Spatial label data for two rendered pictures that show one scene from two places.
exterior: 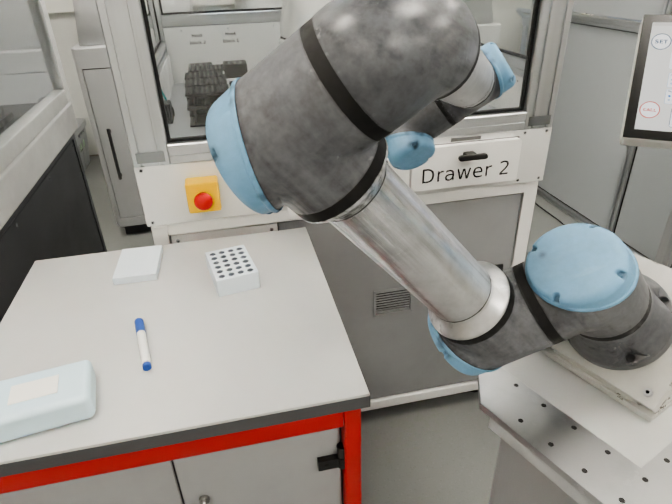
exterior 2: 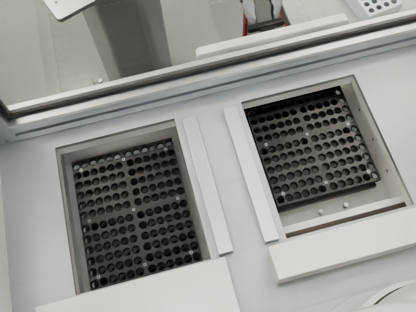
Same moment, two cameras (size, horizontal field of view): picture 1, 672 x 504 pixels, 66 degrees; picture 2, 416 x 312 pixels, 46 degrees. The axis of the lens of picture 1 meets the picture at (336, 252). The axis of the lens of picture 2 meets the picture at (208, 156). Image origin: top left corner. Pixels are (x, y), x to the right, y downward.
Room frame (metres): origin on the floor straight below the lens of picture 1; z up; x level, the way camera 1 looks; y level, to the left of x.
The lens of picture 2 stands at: (1.70, -0.15, 1.66)
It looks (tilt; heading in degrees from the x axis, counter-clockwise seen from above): 65 degrees down; 182
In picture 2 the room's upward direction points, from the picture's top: 6 degrees counter-clockwise
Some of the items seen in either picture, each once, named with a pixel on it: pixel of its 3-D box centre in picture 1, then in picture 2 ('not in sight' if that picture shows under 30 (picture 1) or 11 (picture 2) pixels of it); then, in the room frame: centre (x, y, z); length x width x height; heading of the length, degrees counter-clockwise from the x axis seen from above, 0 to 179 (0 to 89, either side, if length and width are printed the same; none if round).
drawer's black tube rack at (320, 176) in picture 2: not in sight; (304, 142); (1.32, 0.01, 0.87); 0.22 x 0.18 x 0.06; 12
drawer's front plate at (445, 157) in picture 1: (465, 164); not in sight; (1.24, -0.33, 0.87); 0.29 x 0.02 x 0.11; 102
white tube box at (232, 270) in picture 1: (231, 269); not in sight; (0.92, 0.22, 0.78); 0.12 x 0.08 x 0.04; 22
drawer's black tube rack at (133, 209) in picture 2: not in sight; (137, 215); (1.44, -0.29, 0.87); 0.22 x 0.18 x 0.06; 12
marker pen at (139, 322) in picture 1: (142, 343); not in sight; (0.70, 0.34, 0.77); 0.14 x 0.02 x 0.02; 23
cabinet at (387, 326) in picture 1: (329, 251); not in sight; (1.66, 0.02, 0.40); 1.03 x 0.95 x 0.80; 102
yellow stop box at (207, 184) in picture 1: (203, 194); not in sight; (1.09, 0.30, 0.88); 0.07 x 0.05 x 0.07; 102
